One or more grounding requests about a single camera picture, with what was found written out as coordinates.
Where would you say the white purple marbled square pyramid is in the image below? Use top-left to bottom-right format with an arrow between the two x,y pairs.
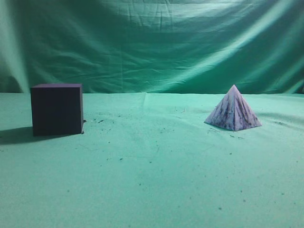
204,85 -> 262,131

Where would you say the dark purple cube block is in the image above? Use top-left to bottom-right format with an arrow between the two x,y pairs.
30,84 -> 84,136

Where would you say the green table cloth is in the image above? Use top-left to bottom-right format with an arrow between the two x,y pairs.
0,93 -> 304,228

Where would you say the green backdrop cloth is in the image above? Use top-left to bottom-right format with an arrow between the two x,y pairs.
0,0 -> 304,94

